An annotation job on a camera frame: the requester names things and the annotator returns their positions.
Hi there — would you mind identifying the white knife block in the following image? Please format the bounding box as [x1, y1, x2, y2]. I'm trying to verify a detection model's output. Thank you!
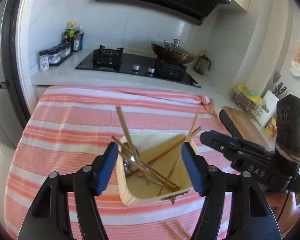
[256, 82, 286, 127]

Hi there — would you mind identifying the dark wok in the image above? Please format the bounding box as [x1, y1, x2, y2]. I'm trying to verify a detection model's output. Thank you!
[151, 41, 195, 64]

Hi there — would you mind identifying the metal spoon in holder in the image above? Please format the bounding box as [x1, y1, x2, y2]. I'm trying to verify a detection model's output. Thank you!
[121, 142, 140, 175]

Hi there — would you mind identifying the wooden cutting board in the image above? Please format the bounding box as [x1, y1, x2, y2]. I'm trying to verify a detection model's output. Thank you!
[223, 106, 268, 147]

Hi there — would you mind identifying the dark sauce bottle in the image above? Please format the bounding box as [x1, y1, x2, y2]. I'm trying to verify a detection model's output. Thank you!
[73, 30, 80, 53]

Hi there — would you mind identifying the blue label bottle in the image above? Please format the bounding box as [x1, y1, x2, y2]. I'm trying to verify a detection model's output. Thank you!
[79, 26, 84, 50]

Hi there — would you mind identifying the person's right hand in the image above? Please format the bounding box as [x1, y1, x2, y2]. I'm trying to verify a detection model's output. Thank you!
[264, 191, 300, 238]

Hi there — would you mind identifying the black gas cooktop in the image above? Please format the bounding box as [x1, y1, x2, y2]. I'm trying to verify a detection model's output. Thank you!
[76, 46, 200, 88]

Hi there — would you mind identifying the wire basket with bags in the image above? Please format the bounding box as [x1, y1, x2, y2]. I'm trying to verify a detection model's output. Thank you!
[234, 85, 269, 117]

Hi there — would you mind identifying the black cutting board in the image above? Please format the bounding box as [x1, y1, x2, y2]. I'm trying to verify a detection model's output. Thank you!
[219, 110, 242, 139]

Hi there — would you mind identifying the yellow snack packet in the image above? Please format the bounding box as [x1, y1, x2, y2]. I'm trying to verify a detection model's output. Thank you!
[264, 117, 277, 137]

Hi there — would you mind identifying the chopstick inside holder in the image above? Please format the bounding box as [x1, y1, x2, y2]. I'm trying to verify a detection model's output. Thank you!
[116, 127, 201, 180]

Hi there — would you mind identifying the cream utensil holder box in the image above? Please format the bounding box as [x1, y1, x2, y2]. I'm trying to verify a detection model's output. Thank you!
[116, 133, 193, 207]

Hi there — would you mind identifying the thin dark chopstick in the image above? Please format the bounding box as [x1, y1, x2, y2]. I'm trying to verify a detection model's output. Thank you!
[119, 151, 164, 184]

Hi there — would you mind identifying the silver refrigerator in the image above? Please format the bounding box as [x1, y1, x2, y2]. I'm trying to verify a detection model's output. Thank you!
[0, 0, 23, 148]

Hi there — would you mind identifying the wooden chopstick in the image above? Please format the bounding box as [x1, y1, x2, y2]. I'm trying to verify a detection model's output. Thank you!
[163, 222, 181, 240]
[115, 106, 149, 185]
[174, 220, 191, 239]

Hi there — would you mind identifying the green label oil bottle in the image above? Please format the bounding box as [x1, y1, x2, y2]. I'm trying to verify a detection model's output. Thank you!
[63, 21, 76, 43]

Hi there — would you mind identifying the white spice jar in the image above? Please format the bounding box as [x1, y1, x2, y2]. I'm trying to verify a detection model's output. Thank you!
[39, 50, 49, 71]

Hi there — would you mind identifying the pink striped table cloth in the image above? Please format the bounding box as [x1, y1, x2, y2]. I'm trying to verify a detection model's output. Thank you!
[5, 86, 225, 239]

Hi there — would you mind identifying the glass wok lid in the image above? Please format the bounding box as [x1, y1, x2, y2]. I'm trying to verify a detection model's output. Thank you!
[163, 38, 189, 55]

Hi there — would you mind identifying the dark glass pitcher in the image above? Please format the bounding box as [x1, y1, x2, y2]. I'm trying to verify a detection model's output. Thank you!
[194, 54, 211, 75]

